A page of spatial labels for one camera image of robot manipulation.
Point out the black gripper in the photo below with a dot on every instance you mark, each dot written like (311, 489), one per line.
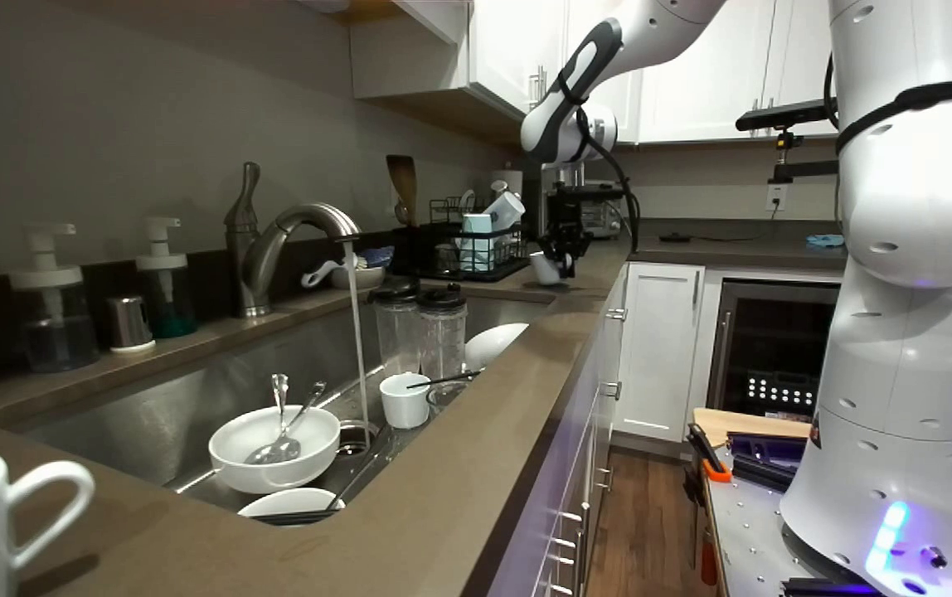
(579, 213)

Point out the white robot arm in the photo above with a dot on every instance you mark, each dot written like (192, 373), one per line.
(872, 489)

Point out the white plate in sink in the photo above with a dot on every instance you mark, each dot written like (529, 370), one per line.
(486, 346)

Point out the small white cup in sink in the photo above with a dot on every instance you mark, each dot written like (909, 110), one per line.
(406, 399)

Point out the white saucer sink edge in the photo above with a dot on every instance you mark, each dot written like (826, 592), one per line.
(293, 500)

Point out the black dish rack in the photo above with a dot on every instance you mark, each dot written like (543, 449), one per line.
(477, 241)

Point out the white cabinet door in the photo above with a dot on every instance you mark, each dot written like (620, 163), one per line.
(657, 348)

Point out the clear blender jar black lid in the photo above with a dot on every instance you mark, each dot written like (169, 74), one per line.
(441, 329)

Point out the black wine fridge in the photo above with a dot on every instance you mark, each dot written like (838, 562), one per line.
(771, 342)

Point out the yellow board on cart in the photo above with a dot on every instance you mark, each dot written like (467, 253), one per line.
(721, 421)

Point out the curved steel faucet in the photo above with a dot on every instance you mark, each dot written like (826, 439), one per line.
(257, 262)

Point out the dark glass bottle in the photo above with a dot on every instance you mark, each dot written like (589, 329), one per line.
(241, 220)

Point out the spoon in bowl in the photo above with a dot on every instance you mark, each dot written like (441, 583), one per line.
(283, 446)

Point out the soap dispenser green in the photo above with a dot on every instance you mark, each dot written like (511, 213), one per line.
(168, 280)

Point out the small steel cup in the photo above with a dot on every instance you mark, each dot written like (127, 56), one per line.
(131, 329)

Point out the soap dispenser left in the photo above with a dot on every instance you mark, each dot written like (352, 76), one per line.
(53, 316)

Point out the black camera on stand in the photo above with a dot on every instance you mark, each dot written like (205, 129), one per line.
(784, 118)

